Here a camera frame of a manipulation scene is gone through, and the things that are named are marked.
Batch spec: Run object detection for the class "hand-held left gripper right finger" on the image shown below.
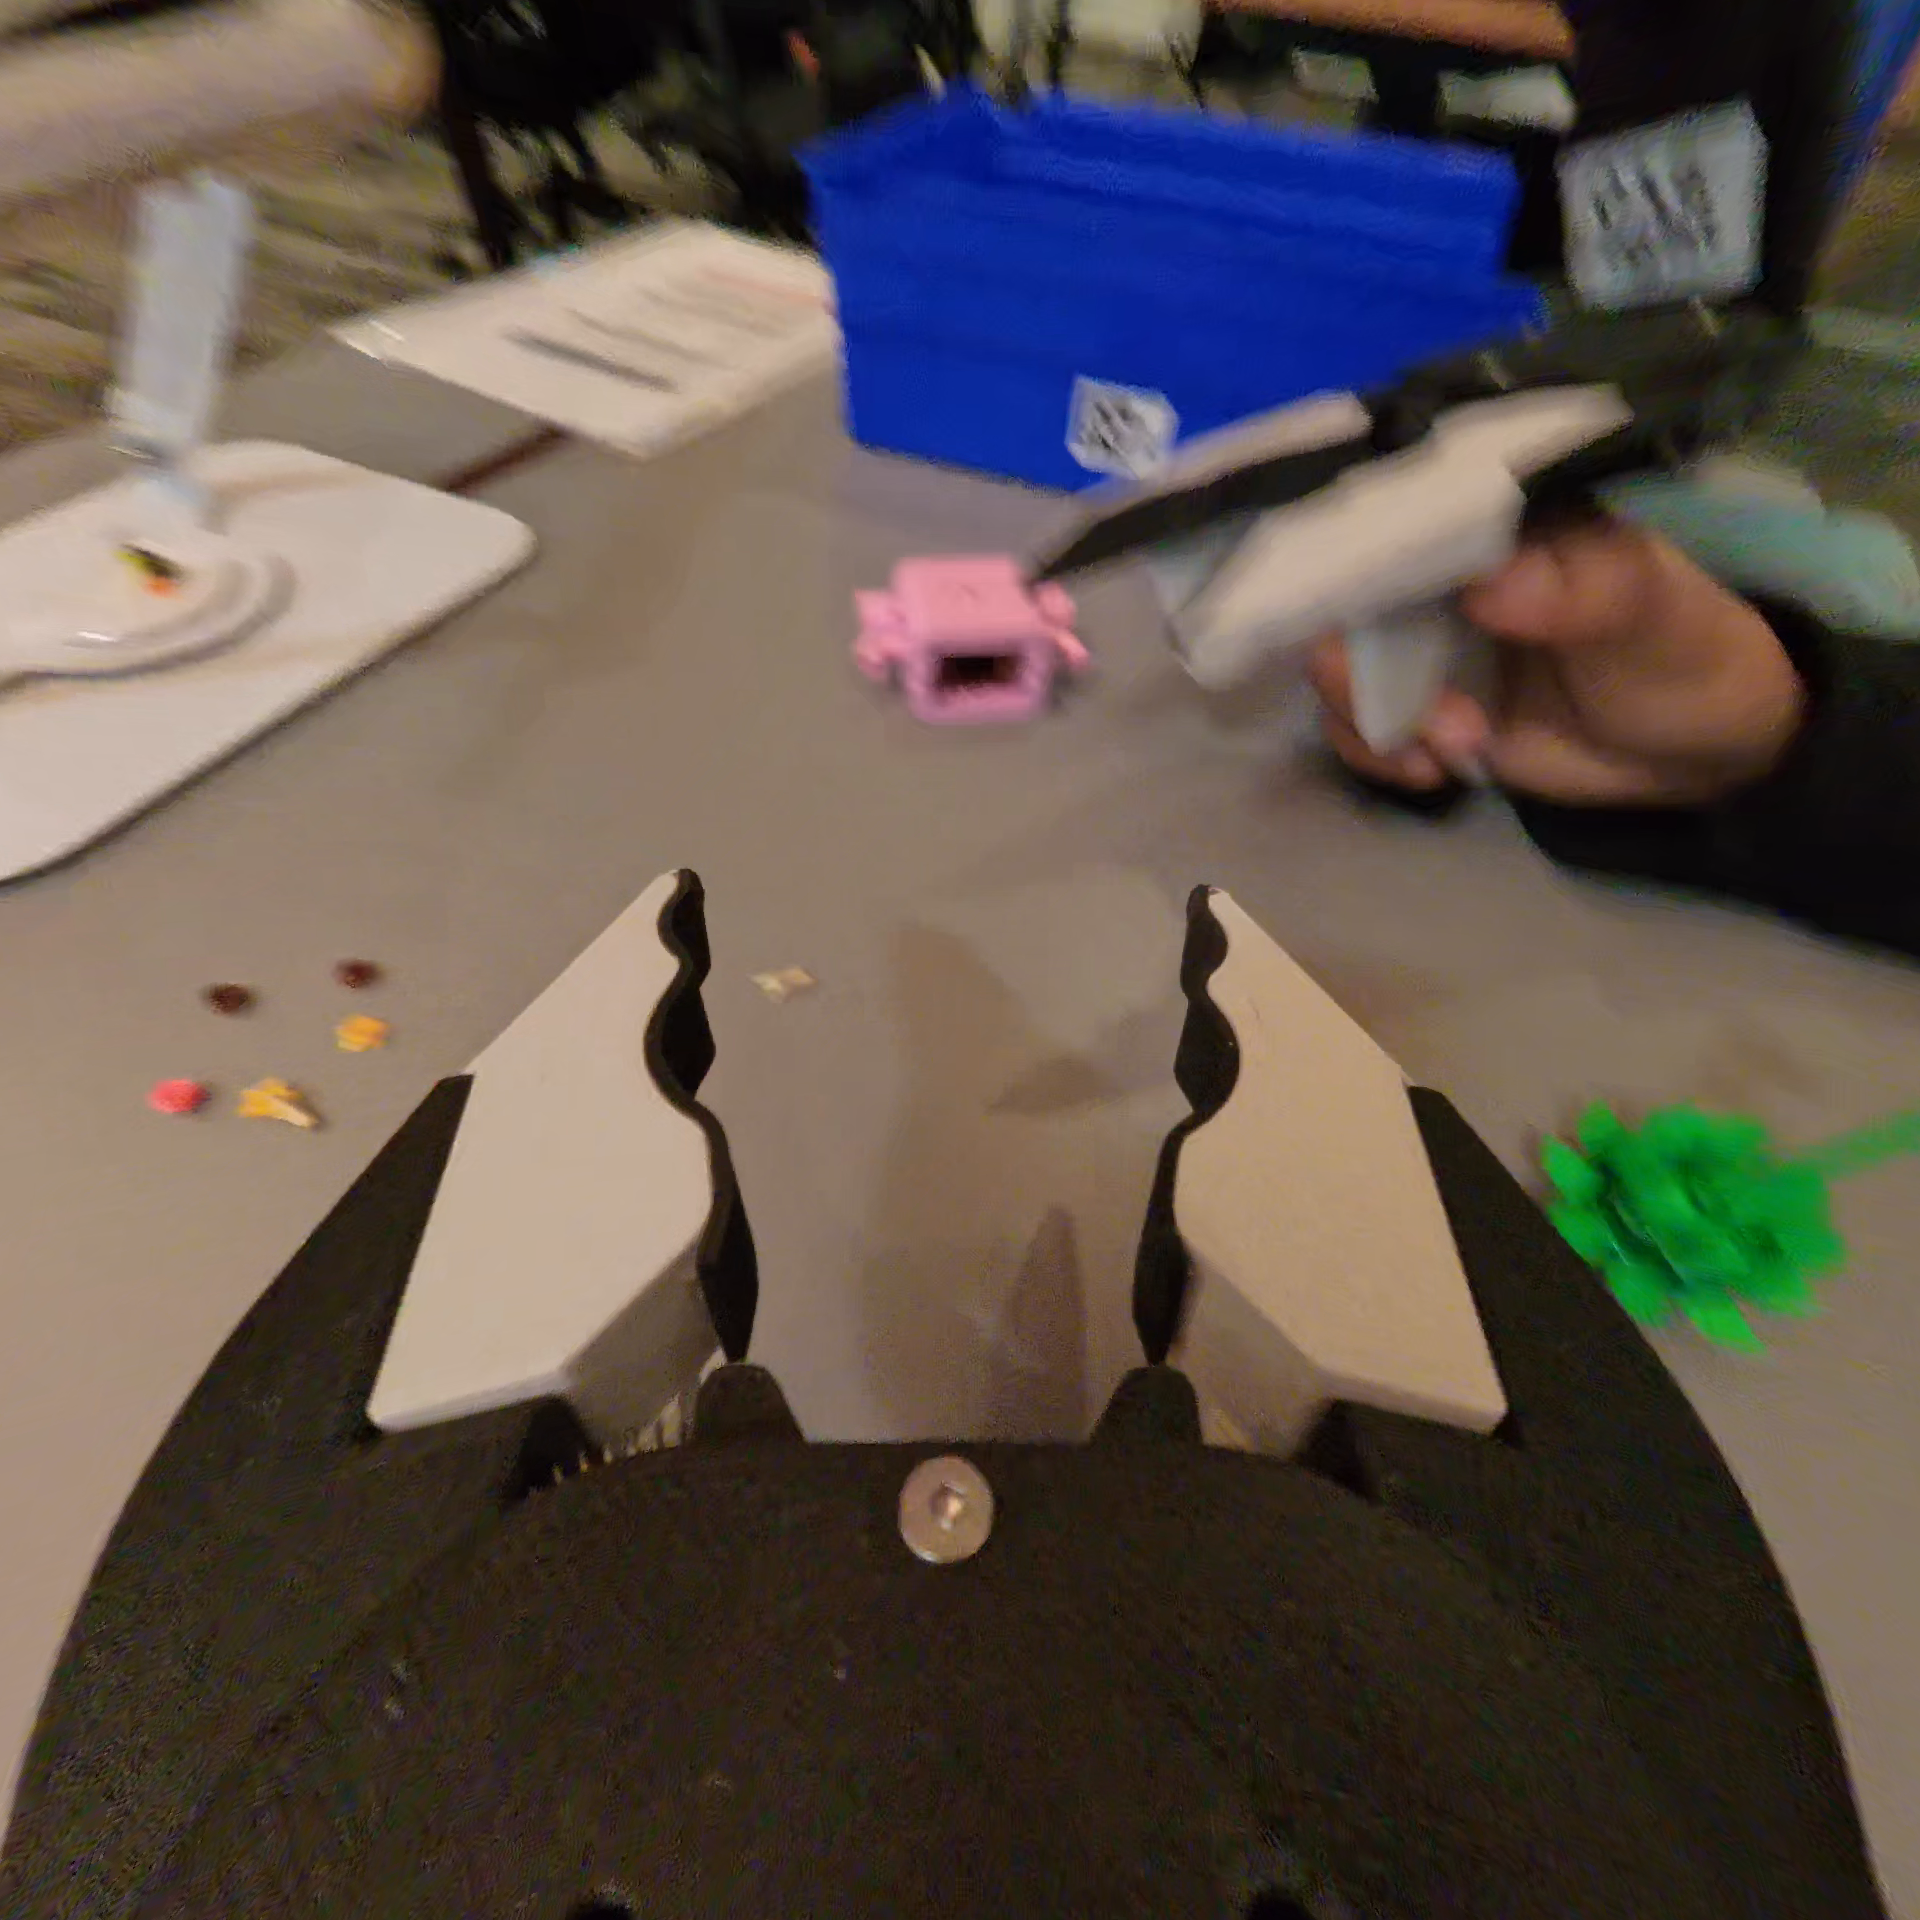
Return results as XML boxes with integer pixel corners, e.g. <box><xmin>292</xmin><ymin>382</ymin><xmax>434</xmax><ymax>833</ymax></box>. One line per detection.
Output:
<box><xmin>1132</xmin><ymin>885</ymin><xmax>1509</xmax><ymax>1455</ymax></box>

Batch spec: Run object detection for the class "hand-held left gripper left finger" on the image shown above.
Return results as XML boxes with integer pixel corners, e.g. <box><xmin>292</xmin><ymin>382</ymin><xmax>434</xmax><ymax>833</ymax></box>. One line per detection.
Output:
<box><xmin>363</xmin><ymin>866</ymin><xmax>760</xmax><ymax>1454</ymax></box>

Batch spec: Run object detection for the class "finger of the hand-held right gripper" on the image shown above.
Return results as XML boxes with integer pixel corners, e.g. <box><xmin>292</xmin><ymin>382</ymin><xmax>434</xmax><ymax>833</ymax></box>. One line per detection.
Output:
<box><xmin>1155</xmin><ymin>384</ymin><xmax>1637</xmax><ymax>695</ymax></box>
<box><xmin>1031</xmin><ymin>393</ymin><xmax>1378</xmax><ymax>582</ymax></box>

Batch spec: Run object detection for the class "pink brick figure pot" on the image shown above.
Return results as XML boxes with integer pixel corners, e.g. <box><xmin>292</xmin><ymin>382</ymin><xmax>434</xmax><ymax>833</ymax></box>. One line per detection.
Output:
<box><xmin>852</xmin><ymin>555</ymin><xmax>1093</xmax><ymax>727</ymax></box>

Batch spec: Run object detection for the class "green leafy plant piece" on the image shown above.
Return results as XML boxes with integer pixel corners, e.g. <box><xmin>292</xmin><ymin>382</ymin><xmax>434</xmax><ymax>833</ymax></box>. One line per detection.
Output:
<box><xmin>1536</xmin><ymin>1102</ymin><xmax>1846</xmax><ymax>1354</ymax></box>

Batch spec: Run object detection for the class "person's right forearm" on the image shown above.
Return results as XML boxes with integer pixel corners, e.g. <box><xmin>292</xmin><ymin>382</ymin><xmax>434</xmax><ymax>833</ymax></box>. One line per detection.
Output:
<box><xmin>1516</xmin><ymin>598</ymin><xmax>1920</xmax><ymax>958</ymax></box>

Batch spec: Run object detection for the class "person's right hand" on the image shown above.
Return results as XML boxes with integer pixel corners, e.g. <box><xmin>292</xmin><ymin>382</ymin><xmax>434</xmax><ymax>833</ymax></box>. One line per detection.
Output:
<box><xmin>1312</xmin><ymin>520</ymin><xmax>1806</xmax><ymax>806</ymax></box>

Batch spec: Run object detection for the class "grey framed desk panel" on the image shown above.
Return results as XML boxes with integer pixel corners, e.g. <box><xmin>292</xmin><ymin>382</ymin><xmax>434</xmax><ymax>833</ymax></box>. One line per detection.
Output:
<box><xmin>1621</xmin><ymin>456</ymin><xmax>1920</xmax><ymax>642</ymax></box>

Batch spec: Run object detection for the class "blue storage bin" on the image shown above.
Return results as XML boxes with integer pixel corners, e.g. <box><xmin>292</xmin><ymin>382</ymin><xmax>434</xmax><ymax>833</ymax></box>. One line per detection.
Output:
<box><xmin>795</xmin><ymin>81</ymin><xmax>1547</xmax><ymax>493</ymax></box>

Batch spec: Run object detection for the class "white book stand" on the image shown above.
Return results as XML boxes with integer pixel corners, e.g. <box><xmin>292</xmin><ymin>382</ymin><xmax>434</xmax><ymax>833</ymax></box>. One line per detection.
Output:
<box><xmin>0</xmin><ymin>0</ymin><xmax>538</xmax><ymax>886</ymax></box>

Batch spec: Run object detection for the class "laminated instruction sheet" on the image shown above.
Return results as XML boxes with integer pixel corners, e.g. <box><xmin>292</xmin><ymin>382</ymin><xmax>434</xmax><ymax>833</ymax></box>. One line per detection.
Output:
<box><xmin>333</xmin><ymin>222</ymin><xmax>842</xmax><ymax>459</ymax></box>

